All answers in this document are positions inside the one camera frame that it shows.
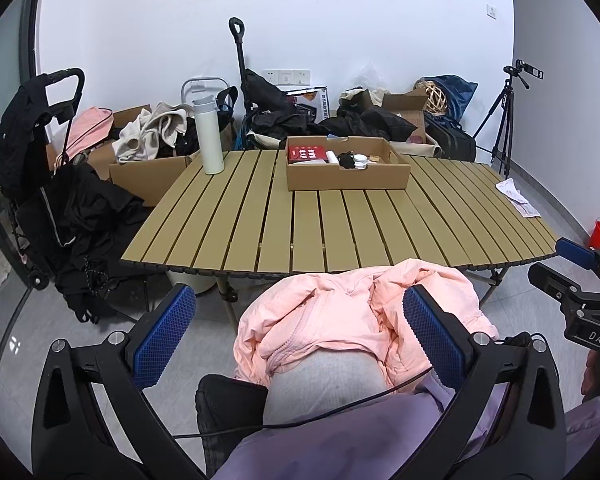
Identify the beige cloth bag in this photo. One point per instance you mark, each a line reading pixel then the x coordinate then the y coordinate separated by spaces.
pixel 362 96

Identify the black clothes pile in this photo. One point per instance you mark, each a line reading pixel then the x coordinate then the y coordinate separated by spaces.
pixel 370 122

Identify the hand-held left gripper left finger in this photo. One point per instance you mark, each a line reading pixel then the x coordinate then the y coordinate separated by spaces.
pixel 165 340

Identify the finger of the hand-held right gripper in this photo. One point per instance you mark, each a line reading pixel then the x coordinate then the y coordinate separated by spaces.
pixel 552 280
pixel 575 253

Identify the black hand trolley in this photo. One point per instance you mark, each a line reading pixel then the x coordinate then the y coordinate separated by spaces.
pixel 241 60

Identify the small brown box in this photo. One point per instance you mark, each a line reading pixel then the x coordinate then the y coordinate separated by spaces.
pixel 374 159

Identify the shallow cardboard tray box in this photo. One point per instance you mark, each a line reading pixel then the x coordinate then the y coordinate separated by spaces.
pixel 345 177

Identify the wicker ball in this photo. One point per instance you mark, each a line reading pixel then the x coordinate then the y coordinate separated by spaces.
pixel 436 100

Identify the large cardboard box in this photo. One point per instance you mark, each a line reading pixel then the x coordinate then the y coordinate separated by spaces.
pixel 145 180

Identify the small white jar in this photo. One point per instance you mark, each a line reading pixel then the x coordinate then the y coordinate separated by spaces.
pixel 360 161

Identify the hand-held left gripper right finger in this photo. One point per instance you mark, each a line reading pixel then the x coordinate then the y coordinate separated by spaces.
pixel 432 335

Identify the person's right forearm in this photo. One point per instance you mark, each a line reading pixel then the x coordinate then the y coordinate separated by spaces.
pixel 592 425

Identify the black cloth item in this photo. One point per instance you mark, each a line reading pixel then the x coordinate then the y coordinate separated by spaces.
pixel 346 161

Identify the printed appliance box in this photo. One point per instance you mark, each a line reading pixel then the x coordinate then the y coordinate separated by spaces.
pixel 310 102

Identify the blue bag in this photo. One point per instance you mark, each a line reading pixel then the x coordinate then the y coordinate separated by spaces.
pixel 460 92

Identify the open cardboard box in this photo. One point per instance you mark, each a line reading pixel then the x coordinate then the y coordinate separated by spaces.
pixel 407 110

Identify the pink puffer jacket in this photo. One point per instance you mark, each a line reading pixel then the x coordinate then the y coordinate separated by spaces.
pixel 330 305

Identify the black stroller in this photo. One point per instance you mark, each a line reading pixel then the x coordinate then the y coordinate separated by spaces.
pixel 72 85

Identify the black fabric seat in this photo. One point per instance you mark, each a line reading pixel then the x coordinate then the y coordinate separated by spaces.
pixel 225 410

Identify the grey cloth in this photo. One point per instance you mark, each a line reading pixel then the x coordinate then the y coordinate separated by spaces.
pixel 320 385

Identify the beige hoodie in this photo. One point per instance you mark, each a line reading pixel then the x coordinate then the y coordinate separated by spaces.
pixel 150 130

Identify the person's lilac top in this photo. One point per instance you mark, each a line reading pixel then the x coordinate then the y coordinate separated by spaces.
pixel 340 450

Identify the white plastic bottle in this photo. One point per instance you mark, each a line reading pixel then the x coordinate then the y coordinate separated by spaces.
pixel 331 157

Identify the printed paper sheet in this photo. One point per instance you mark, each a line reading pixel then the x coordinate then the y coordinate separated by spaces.
pixel 515 195

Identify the black suitcase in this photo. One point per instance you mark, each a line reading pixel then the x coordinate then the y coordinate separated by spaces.
pixel 452 140

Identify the black jacket with grey trim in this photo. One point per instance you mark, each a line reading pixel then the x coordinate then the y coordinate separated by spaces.
pixel 90 220

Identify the pink bag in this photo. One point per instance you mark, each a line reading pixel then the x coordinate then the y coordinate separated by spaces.
pixel 87 127

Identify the black hanging jacket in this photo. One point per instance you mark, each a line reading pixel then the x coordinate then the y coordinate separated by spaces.
pixel 20 135

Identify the black tripod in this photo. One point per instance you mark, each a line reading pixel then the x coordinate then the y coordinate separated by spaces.
pixel 502 120

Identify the white metal rack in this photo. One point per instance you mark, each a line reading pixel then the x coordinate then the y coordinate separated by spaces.
pixel 200 82

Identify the white wall socket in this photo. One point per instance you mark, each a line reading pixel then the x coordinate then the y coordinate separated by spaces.
pixel 270 76
pixel 285 76
pixel 301 77

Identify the red and green box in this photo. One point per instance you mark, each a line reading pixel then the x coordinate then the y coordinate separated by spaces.
pixel 307 152

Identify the glass sliding door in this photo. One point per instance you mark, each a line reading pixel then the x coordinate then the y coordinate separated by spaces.
pixel 5 85

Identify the black trolley bag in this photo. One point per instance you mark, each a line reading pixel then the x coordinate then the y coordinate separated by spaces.
pixel 270 105

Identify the white thermos flask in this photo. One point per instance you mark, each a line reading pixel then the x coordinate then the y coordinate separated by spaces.
pixel 210 140

